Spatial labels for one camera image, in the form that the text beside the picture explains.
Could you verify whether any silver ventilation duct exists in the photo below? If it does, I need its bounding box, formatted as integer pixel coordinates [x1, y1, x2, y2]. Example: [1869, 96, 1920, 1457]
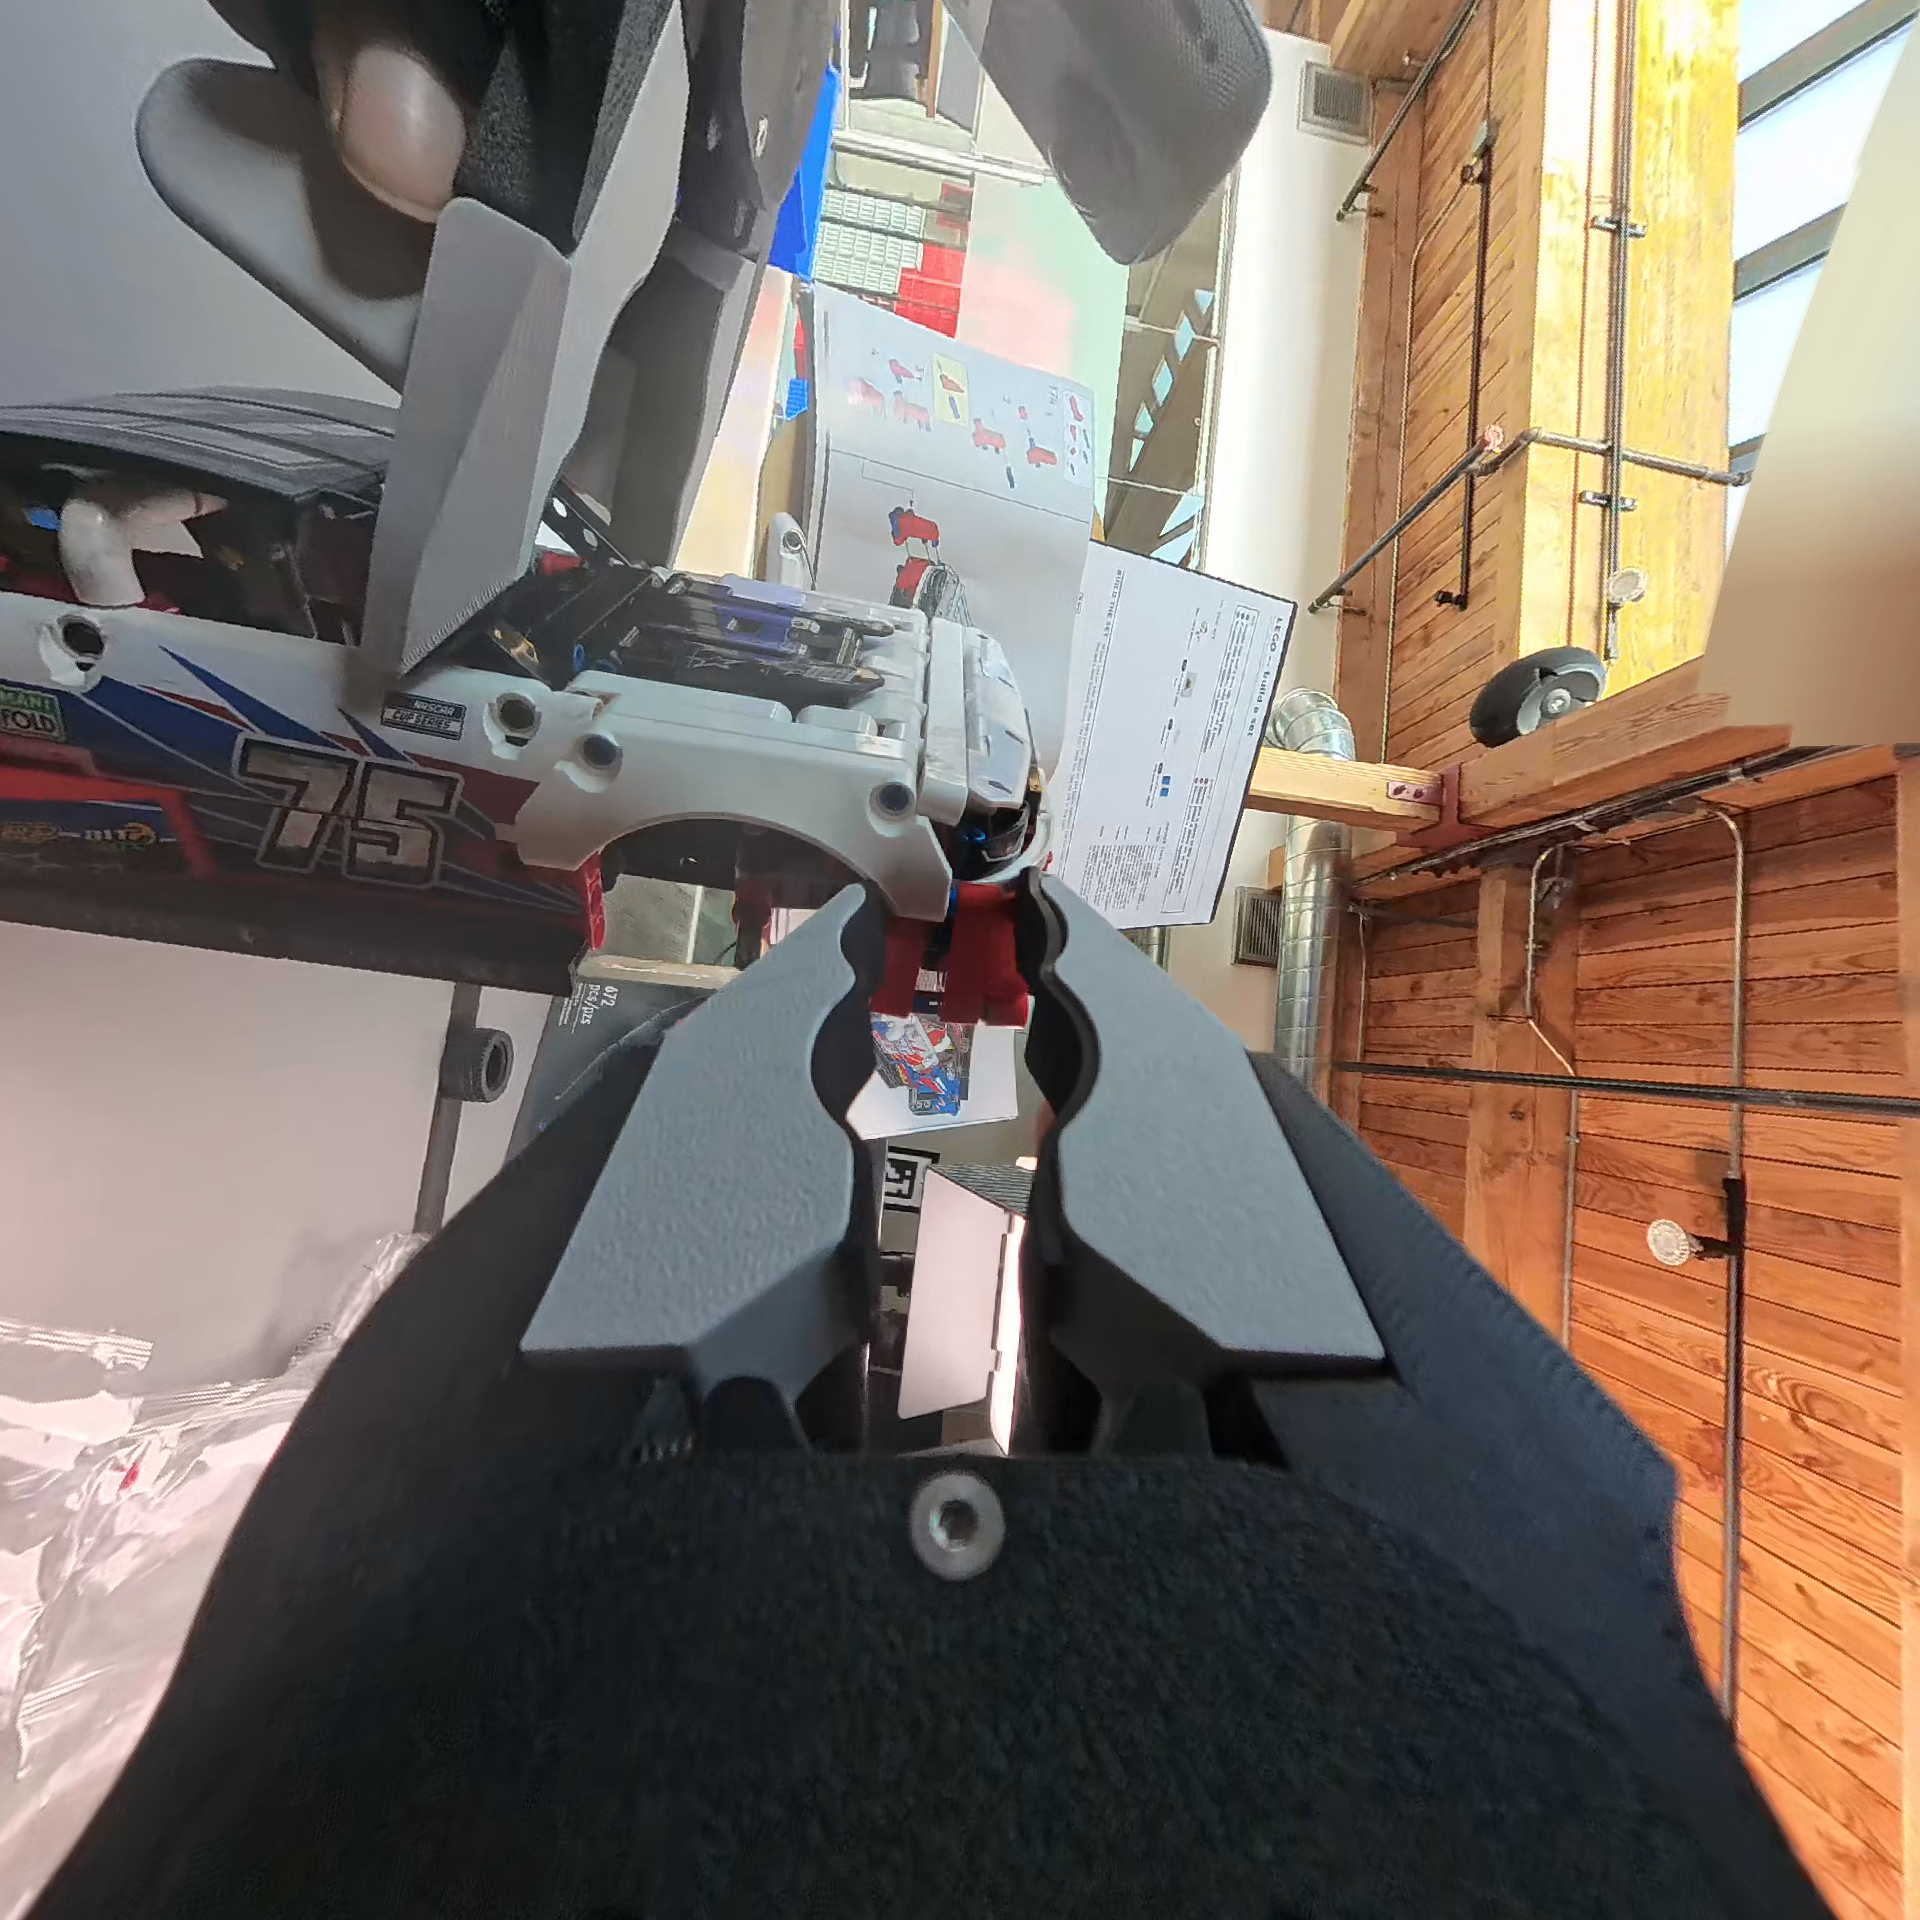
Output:
[1267, 691, 1361, 1089]

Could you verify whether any red brick connector piece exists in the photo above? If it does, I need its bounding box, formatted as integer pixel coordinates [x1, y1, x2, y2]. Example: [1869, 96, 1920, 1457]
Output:
[873, 874, 1041, 1034]

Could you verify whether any brick-built race car model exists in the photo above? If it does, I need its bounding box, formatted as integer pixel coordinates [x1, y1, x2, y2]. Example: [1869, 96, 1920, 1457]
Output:
[0, 386, 1052, 1052]

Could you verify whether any person's left hand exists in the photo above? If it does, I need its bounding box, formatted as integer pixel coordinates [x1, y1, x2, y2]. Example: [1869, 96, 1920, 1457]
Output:
[310, 32, 471, 221]

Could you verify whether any printed car model box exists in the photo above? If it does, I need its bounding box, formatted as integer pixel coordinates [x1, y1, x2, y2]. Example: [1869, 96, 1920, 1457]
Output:
[510, 960, 1041, 1461]

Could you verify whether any clear plastic bag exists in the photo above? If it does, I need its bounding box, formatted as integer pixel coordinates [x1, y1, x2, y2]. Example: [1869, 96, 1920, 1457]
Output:
[0, 1231, 436, 1848]

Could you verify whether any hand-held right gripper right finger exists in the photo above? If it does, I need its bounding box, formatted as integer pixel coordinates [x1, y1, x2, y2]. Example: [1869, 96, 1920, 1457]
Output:
[1020, 874, 1389, 1443]

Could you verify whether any stack of red crates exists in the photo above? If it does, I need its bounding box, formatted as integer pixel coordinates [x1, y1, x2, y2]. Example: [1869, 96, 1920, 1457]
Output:
[892, 239, 974, 346]

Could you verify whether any open instruction booklet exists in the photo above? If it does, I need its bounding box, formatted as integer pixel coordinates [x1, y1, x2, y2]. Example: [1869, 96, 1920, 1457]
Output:
[802, 287, 1105, 663]

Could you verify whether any black white patterned card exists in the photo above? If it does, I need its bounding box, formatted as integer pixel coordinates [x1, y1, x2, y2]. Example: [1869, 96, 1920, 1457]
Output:
[1043, 540, 1298, 923]

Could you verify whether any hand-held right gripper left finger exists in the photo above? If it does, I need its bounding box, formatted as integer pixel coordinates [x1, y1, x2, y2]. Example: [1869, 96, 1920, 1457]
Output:
[519, 884, 886, 1420]

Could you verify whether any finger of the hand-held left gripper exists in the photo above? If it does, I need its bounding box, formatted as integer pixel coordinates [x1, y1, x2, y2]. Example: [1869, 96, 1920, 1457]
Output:
[597, 252, 771, 578]
[359, 0, 692, 683]

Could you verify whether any black castor wheel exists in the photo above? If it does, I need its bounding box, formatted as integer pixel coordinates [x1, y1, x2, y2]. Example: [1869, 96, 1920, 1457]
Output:
[1470, 647, 1607, 747]

